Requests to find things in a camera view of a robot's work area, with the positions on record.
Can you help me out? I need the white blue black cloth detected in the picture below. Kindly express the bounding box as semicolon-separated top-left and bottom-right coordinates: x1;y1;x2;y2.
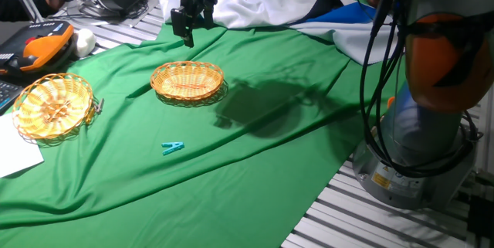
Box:
157;0;398;66

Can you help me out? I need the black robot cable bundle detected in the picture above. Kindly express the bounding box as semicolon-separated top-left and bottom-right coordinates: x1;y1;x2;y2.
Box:
358;0;483;179

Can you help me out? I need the oval orange wicker basket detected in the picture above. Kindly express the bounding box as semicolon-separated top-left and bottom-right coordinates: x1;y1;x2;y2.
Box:
150;60;225;101

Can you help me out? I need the round yellow wicker basket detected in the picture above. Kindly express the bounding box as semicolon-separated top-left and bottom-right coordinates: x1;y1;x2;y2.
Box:
12;73;94;141

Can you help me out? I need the green cloth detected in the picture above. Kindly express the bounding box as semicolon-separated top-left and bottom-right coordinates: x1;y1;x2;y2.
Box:
0;0;406;248

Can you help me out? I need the white round roll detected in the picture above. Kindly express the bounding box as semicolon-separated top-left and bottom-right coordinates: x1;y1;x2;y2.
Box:
73;28;97;58

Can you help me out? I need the white paper sheet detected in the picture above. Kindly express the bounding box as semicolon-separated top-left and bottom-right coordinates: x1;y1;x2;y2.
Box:
0;112;46;178

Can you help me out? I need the dark-sleeved forearm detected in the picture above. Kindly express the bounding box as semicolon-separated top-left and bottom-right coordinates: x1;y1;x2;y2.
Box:
0;0;53;23

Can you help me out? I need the orange black teach pendant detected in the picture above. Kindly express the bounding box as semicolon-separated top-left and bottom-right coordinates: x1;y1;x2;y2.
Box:
0;20;76;76

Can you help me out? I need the blue plastic clothespin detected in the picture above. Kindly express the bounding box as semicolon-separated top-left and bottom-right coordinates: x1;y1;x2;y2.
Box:
161;141;185;156

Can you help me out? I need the black keyboard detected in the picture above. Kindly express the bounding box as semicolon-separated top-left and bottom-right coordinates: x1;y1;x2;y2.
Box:
0;80;24;116

